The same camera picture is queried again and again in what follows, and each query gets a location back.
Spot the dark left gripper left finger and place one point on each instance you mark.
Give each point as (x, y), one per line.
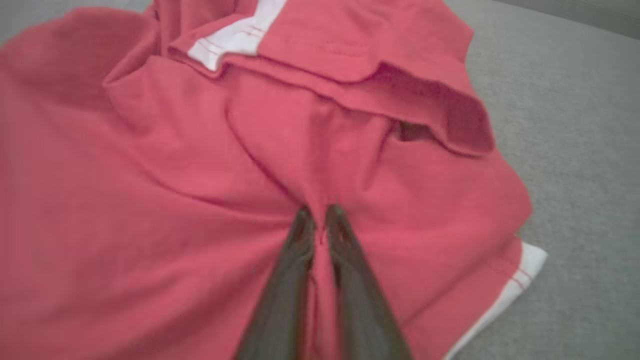
(285, 300)

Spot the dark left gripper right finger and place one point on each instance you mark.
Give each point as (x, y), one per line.
(360, 305)

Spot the red numbered jersey shirt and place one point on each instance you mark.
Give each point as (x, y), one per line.
(150, 200)

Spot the grey fabric sofa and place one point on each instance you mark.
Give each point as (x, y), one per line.
(575, 150)

